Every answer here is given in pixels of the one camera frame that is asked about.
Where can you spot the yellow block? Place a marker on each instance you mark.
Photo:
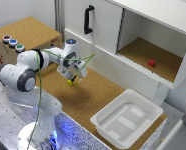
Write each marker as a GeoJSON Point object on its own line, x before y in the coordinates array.
{"type": "Point", "coordinates": [71, 82]}

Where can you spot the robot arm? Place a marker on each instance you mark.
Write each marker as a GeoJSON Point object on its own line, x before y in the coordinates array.
{"type": "Point", "coordinates": [16, 77]}

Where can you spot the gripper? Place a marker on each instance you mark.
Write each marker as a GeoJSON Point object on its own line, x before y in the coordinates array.
{"type": "Point", "coordinates": [72, 70]}

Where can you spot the red button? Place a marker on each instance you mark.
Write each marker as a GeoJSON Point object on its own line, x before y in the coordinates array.
{"type": "Point", "coordinates": [6, 38]}

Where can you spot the blue button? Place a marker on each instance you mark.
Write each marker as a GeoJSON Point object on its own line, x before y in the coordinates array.
{"type": "Point", "coordinates": [13, 42]}

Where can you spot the green button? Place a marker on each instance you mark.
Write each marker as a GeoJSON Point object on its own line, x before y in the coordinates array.
{"type": "Point", "coordinates": [19, 47]}

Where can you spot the pink block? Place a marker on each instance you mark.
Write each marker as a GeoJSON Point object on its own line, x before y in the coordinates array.
{"type": "Point", "coordinates": [151, 63]}

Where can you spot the white cabinet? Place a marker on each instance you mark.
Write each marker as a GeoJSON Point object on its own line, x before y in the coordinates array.
{"type": "Point", "coordinates": [143, 50]}

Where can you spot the white sliding door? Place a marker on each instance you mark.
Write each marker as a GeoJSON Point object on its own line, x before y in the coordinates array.
{"type": "Point", "coordinates": [103, 23]}

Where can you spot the white plastic box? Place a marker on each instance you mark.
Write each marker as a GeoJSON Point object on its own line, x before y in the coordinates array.
{"type": "Point", "coordinates": [126, 117]}

